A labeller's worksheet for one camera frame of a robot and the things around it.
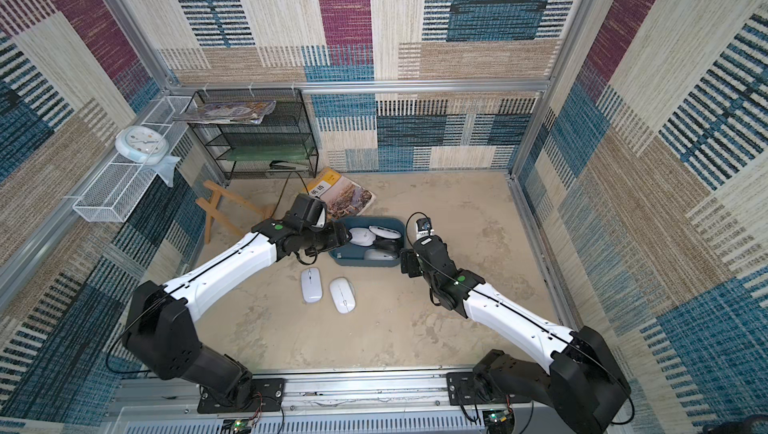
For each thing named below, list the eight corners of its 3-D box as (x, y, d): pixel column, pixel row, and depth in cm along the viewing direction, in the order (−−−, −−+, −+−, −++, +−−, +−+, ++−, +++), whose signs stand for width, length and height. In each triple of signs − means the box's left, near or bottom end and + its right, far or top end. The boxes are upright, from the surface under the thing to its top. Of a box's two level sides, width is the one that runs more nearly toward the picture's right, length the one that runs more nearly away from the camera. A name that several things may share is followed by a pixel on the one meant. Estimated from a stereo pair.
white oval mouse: (333, 317, 87) (332, 314, 85) (329, 282, 94) (328, 279, 92) (358, 311, 88) (357, 309, 86) (352, 277, 95) (351, 274, 93)
